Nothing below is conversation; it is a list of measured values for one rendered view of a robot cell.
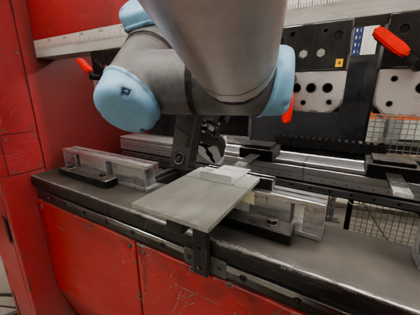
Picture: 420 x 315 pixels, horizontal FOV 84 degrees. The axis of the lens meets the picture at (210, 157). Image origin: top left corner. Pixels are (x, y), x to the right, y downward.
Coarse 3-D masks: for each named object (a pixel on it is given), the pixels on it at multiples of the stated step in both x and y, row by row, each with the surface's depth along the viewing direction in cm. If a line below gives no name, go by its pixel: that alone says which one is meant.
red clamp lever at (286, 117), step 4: (292, 92) 47; (292, 96) 46; (292, 100) 47; (292, 104) 47; (292, 108) 48; (288, 112) 47; (284, 116) 47; (288, 116) 47; (284, 120) 48; (288, 120) 47
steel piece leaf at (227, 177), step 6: (222, 168) 67; (204, 174) 59; (210, 174) 58; (216, 174) 57; (222, 174) 62; (228, 174) 62; (234, 174) 62; (240, 174) 62; (210, 180) 58; (216, 180) 57; (222, 180) 56; (228, 180) 55; (234, 180) 58
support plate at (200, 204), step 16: (192, 176) 61; (160, 192) 52; (176, 192) 52; (192, 192) 52; (208, 192) 52; (224, 192) 52; (240, 192) 52; (144, 208) 45; (160, 208) 45; (176, 208) 45; (192, 208) 45; (208, 208) 45; (224, 208) 45; (192, 224) 40; (208, 224) 40
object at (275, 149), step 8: (248, 144) 82; (256, 144) 81; (264, 144) 81; (272, 144) 81; (240, 152) 83; (248, 152) 82; (256, 152) 80; (264, 152) 79; (272, 152) 78; (240, 160) 74; (248, 160) 73; (264, 160) 80; (272, 160) 79
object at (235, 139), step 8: (232, 120) 61; (240, 120) 60; (248, 120) 59; (224, 128) 63; (232, 128) 62; (240, 128) 60; (248, 128) 59; (232, 136) 63; (240, 136) 61; (248, 136) 60
